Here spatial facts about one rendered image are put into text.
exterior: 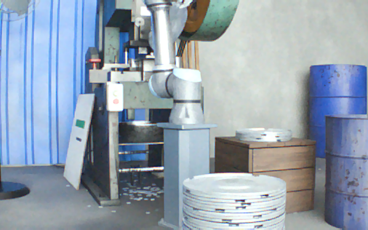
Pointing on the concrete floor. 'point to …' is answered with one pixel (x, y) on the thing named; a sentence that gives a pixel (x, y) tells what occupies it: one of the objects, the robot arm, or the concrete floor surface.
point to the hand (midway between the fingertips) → (180, 5)
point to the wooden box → (273, 165)
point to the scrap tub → (356, 172)
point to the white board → (78, 138)
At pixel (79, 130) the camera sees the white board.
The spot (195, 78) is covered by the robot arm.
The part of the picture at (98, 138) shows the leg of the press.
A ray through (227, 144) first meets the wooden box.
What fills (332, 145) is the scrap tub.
